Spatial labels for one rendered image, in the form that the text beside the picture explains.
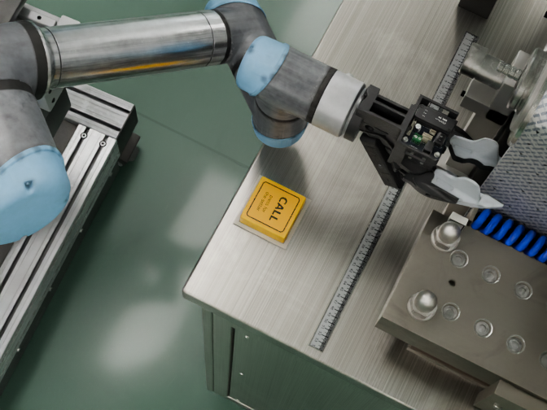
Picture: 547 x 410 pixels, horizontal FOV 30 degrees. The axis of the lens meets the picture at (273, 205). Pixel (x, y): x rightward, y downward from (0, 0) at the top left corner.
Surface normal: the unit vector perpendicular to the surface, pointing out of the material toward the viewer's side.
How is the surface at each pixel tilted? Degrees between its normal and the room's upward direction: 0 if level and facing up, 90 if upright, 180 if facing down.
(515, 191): 90
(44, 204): 87
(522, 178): 90
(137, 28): 27
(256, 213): 0
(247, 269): 0
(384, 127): 90
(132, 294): 0
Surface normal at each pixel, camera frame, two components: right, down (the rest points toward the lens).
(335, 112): -0.27, 0.35
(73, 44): 0.52, -0.26
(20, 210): 0.52, 0.80
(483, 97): 0.05, -0.32
